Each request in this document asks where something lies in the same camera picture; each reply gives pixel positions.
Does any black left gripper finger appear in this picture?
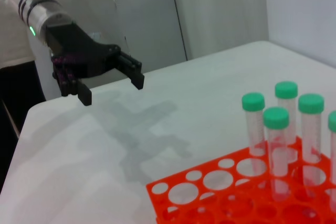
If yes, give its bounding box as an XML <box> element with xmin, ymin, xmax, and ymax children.
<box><xmin>50</xmin><ymin>55</ymin><xmax>93</xmax><ymax>107</ymax></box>
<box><xmin>113</xmin><ymin>46</ymin><xmax>145</xmax><ymax>91</ymax></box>

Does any clear test tube green cap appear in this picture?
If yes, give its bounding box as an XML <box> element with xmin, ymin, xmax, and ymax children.
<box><xmin>275</xmin><ymin>81</ymin><xmax>299</xmax><ymax>156</ymax></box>
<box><xmin>327</xmin><ymin>111</ymin><xmax>336</xmax><ymax>190</ymax></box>
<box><xmin>241</xmin><ymin>92</ymin><xmax>268</xmax><ymax>177</ymax></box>
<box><xmin>262</xmin><ymin>106</ymin><xmax>290</xmax><ymax>201</ymax></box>
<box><xmin>298</xmin><ymin>93</ymin><xmax>325</xmax><ymax>198</ymax></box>

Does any orange test tube rack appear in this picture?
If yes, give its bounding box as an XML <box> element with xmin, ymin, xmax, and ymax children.
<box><xmin>145</xmin><ymin>136</ymin><xmax>336</xmax><ymax>224</ymax></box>

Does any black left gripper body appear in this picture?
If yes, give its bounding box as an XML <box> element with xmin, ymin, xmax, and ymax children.
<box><xmin>45</xmin><ymin>21</ymin><xmax>122</xmax><ymax>80</ymax></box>

